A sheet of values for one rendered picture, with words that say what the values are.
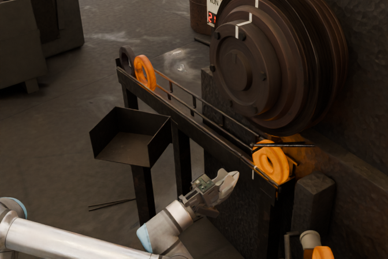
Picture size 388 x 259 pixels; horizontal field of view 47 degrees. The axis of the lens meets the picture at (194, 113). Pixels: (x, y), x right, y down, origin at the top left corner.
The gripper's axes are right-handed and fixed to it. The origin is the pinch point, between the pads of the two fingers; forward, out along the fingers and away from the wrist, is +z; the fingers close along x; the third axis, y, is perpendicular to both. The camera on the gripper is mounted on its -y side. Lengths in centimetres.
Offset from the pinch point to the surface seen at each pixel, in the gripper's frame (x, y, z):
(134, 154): 48, -9, -19
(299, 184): -18.6, 1.6, 10.9
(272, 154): -3.0, 0.7, 13.5
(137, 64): 98, -6, 11
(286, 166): -7.7, -2.4, 14.6
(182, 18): 303, -121, 130
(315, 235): -29.3, -7.6, 5.0
